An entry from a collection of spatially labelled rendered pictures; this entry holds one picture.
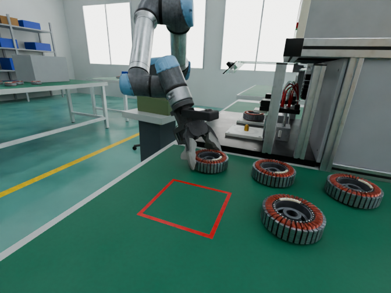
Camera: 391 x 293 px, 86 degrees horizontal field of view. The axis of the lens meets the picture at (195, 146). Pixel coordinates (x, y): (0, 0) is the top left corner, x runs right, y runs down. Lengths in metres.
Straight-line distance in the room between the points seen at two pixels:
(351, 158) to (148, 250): 0.62
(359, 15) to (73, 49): 8.32
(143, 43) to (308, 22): 0.55
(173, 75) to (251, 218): 0.45
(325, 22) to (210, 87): 5.21
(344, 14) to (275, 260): 0.68
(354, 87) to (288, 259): 0.48
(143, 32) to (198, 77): 5.14
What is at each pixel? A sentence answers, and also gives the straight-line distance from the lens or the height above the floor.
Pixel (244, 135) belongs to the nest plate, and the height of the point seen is 0.78.
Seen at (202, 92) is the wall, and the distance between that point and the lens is 6.00.
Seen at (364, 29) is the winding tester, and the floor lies 1.15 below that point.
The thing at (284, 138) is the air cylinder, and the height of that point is 0.78.
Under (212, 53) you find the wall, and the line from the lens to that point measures 5.90.
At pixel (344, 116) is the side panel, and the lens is 0.72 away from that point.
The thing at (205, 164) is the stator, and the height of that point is 0.78.
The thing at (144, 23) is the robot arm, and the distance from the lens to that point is 0.96.
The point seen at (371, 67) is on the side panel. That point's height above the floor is 1.05.
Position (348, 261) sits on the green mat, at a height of 0.75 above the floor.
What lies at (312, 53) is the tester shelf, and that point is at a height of 1.08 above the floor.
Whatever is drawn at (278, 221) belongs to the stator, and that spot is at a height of 0.78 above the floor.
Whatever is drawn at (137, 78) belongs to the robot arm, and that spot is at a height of 0.99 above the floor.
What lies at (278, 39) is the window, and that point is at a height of 1.67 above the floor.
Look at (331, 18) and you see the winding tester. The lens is 0.82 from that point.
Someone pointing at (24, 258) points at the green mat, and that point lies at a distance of 0.45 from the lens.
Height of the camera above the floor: 1.03
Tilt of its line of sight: 21 degrees down
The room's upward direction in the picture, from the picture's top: 2 degrees clockwise
